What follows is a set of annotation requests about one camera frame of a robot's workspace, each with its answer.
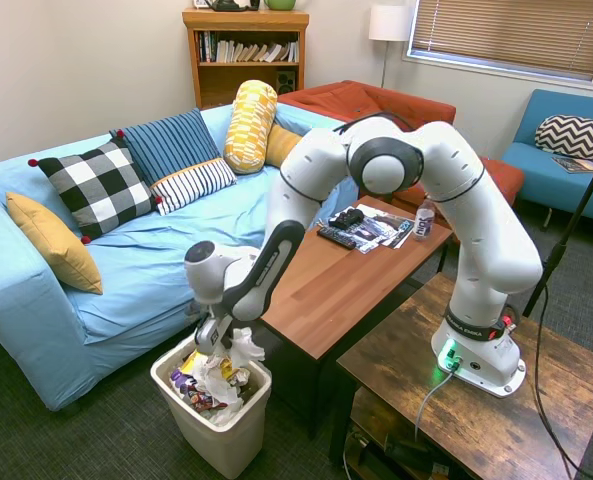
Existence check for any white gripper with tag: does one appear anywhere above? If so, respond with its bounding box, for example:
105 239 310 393
194 318 238 363

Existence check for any white tissue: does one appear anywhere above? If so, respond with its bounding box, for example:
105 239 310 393
228 327 266 370

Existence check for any crumpled white paper trash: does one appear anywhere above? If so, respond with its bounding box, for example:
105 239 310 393
195 357 252 426

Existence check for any beige plastic trash bin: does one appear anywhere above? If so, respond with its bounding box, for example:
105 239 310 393
149 339 273 480

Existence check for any yellow white snack wrapper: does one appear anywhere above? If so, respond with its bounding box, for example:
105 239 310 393
179 349 212 376

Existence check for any purple snack wrapper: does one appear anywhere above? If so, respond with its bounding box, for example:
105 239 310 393
169 368 192 396

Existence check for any wooden coffee table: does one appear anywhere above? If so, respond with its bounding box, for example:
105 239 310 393
256 194 455 441

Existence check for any light blue sofa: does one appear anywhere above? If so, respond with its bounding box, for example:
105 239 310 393
0 102 362 412

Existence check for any black remote control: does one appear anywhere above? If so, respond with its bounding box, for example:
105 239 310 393
316 225 357 250

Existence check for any white navy striped cushion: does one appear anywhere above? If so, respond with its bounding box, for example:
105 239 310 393
149 157 238 217

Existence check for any black game controller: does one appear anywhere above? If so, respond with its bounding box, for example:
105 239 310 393
328 208 365 230

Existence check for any dark cover glossy magazine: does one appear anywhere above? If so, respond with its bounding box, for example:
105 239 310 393
348 202 402 254

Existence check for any black power supply box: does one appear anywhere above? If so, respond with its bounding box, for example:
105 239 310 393
383 434 437 467

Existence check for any plain mustard yellow cushion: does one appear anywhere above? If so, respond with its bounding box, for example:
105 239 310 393
4 191 104 296

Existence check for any white blue cover magazine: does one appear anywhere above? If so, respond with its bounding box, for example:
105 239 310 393
375 212 416 250

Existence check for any black white checked cushion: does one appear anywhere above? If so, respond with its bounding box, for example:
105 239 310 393
28 130 163 245

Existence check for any mustard striped cushion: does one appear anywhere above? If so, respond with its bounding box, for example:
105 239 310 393
264 123 305 169

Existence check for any blue striped cushion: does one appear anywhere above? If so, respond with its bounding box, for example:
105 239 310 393
108 108 222 187

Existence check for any yellow patterned bolster pillow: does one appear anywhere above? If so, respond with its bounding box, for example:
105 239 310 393
222 79 279 175

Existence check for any clear labelled drink bottle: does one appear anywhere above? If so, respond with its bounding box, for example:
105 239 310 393
413 195 437 243

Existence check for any wooden bookshelf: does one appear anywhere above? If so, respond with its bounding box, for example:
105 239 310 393
181 7 311 111

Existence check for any orange armchair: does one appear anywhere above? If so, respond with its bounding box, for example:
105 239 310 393
277 79 457 201

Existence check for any rustic wooden side table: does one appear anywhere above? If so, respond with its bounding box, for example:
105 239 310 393
328 272 593 480

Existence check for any row of books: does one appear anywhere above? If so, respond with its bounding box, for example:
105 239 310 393
197 30 300 64

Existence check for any teal blue couch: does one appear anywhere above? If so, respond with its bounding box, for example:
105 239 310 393
500 88 593 227

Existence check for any white shade floor lamp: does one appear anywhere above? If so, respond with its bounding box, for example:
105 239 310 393
368 4 415 91

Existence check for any magazine with brown cover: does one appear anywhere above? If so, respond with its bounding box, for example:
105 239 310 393
550 155 593 175

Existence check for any black white chevron cushion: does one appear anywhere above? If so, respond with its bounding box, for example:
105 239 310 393
534 114 593 166

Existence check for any wooden window blind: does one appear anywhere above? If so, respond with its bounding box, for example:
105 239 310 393
408 0 593 84

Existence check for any grey cable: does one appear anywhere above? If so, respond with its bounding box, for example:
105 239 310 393
414 367 457 441

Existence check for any black cable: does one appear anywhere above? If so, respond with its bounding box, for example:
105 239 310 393
532 284 587 480

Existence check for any black camera stand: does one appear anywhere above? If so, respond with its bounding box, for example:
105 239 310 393
521 144 593 319

